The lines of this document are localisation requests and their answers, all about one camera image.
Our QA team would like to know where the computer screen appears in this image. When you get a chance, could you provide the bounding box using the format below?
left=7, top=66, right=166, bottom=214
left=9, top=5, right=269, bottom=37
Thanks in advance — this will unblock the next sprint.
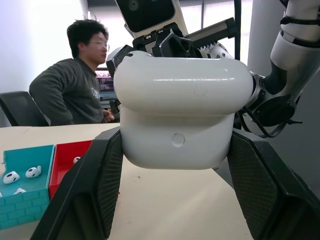
left=95, top=70, right=116, bottom=109

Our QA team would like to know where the person in grey sweatshirt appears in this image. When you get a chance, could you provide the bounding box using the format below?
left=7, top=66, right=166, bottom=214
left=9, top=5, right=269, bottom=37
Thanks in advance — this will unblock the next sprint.
left=28, top=18, right=121, bottom=126

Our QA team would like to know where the red plastic bin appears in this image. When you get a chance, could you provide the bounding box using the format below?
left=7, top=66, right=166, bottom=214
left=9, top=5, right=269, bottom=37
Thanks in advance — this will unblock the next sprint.
left=47, top=139, right=94, bottom=200

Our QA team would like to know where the black office chair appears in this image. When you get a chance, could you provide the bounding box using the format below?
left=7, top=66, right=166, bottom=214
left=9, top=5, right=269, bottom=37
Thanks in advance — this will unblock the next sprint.
left=0, top=91, right=51, bottom=127

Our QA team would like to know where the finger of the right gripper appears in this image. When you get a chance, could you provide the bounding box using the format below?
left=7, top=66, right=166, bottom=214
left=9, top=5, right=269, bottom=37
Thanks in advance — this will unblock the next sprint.
left=152, top=31, right=199, bottom=58
left=106, top=44, right=137, bottom=76

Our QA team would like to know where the teal brick-pattern bin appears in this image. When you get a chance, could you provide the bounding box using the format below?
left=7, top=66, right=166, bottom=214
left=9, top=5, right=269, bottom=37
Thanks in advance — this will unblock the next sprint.
left=0, top=144, right=56, bottom=224

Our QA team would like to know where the white earbud charging case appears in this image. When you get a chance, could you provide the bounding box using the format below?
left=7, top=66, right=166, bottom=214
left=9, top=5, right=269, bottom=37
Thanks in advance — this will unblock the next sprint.
left=112, top=49, right=254, bottom=171

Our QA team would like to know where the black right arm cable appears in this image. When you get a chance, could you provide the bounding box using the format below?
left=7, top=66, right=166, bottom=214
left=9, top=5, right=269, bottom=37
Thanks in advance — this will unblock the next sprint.
left=236, top=108, right=303, bottom=140
left=233, top=0, right=244, bottom=61

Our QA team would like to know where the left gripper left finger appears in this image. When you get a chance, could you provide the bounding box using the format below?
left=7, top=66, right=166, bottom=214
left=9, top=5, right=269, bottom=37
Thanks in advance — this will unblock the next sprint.
left=29, top=126, right=125, bottom=240

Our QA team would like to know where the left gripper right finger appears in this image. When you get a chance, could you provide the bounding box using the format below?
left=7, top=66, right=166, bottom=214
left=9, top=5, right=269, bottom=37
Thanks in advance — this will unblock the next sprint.
left=226, top=129, right=320, bottom=240

